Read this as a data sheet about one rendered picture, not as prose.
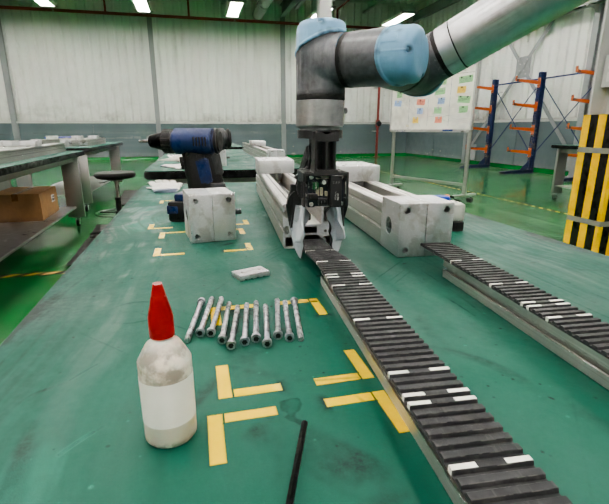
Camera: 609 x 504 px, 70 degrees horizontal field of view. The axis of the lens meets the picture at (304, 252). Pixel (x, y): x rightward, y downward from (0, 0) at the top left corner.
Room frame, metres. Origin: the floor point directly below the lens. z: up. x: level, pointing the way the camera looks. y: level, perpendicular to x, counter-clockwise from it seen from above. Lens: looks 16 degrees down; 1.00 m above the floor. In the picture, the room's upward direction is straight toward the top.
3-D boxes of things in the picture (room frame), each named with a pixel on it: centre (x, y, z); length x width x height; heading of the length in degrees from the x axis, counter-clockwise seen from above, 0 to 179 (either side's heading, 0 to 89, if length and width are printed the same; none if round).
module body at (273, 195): (1.20, 0.06, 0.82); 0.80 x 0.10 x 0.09; 10
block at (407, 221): (0.79, -0.22, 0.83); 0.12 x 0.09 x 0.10; 100
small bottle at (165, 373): (0.28, 0.10, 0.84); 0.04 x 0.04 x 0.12
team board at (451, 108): (6.61, -1.82, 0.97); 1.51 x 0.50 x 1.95; 34
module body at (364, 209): (1.23, -0.13, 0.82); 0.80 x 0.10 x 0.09; 10
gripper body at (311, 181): (0.71, -0.03, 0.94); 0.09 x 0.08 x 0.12; 10
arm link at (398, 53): (0.67, -0.12, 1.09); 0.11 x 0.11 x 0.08; 56
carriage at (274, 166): (1.44, 0.10, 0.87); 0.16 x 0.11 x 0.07; 10
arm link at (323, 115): (0.71, -0.03, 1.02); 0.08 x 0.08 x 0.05
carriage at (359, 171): (1.23, -0.13, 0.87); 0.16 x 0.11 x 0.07; 10
